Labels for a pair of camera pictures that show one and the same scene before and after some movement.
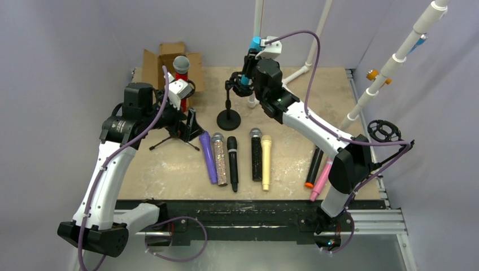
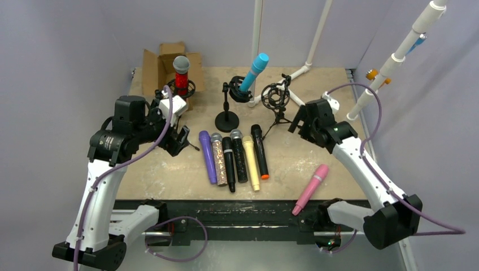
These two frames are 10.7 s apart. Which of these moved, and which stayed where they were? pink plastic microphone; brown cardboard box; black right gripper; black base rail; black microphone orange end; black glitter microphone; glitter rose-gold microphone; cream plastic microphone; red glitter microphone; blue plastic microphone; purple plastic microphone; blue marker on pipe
Moved: black microphone orange end; pink plastic microphone; black glitter microphone; cream plastic microphone; black right gripper; blue plastic microphone
Stayed: brown cardboard box; red glitter microphone; black base rail; blue marker on pipe; purple plastic microphone; glitter rose-gold microphone
